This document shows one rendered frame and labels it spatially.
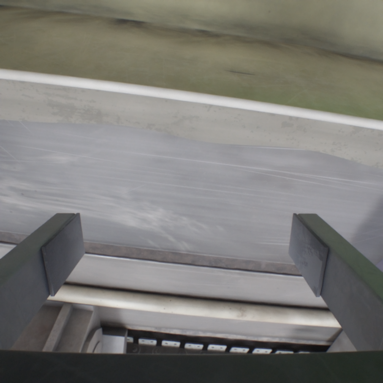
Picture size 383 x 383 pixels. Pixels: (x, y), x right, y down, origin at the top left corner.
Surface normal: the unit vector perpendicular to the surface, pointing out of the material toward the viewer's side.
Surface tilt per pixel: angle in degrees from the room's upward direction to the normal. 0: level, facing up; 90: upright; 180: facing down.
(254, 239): 0
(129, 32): 89
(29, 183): 0
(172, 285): 0
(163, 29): 86
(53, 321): 100
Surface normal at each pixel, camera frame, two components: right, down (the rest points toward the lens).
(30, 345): 0.13, -0.84
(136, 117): -0.06, 0.67
